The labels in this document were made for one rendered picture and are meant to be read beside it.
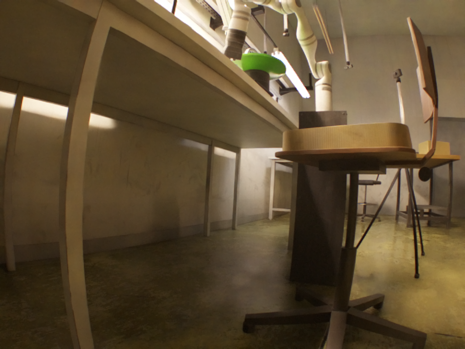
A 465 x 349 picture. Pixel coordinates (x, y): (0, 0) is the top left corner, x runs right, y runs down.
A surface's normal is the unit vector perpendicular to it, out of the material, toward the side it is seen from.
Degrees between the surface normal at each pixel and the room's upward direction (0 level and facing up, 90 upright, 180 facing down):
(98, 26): 90
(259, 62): 157
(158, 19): 180
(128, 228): 90
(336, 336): 9
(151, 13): 180
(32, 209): 90
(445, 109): 90
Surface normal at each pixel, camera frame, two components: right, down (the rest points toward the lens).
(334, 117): -0.43, -0.07
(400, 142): -0.08, -0.05
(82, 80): 0.87, 0.03
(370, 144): -0.67, -0.07
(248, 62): -0.18, 0.91
